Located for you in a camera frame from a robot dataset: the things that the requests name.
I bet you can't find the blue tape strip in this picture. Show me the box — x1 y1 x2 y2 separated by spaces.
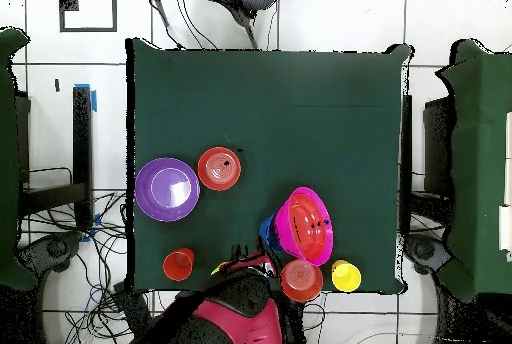
74 82 98 114

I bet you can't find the dark green tablecloth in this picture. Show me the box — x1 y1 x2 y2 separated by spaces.
0 26 38 291
125 37 415 295
434 38 512 303

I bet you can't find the small orange plastic bowl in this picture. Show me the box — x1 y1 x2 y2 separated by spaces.
279 258 325 304
196 146 243 192

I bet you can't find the blue cable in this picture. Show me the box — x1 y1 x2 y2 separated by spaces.
88 282 106 306

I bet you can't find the black metal frame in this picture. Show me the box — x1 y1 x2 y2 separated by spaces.
17 85 95 230

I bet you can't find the blue plastic bowl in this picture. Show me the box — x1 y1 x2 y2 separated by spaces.
258 213 283 252

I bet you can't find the black power strip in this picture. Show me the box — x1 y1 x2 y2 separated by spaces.
112 279 156 339

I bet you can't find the black stand base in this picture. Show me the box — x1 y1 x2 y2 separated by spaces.
402 234 454 277
17 230 83 275

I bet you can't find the large pink plastic bowl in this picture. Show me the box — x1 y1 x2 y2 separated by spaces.
273 186 335 268

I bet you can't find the tangle of black cables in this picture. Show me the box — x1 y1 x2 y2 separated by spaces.
23 189 161 344

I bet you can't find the purple plastic bowl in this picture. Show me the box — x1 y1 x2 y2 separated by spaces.
134 156 201 223

